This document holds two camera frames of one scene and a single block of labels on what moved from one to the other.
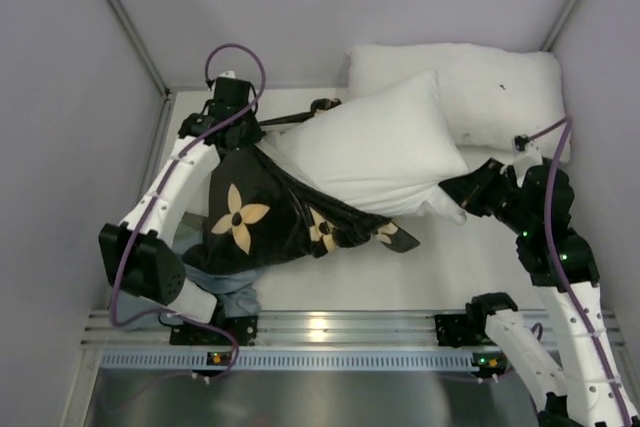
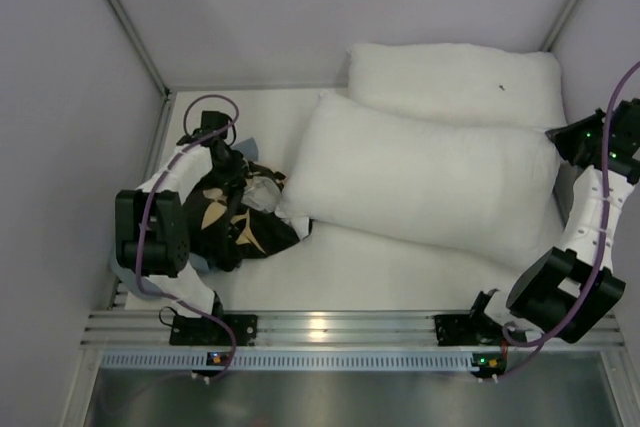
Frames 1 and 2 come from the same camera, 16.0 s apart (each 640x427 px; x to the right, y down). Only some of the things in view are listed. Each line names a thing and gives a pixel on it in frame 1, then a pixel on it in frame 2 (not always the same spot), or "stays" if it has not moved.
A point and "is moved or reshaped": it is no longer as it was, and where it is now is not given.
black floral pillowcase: [259, 212] is moved or reshaped
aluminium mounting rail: [102, 330] stays
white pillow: [383, 153] is moved or reshaped
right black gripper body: [480, 184] -> [564, 136]
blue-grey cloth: [237, 294] -> [198, 262]
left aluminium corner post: [127, 21] stays
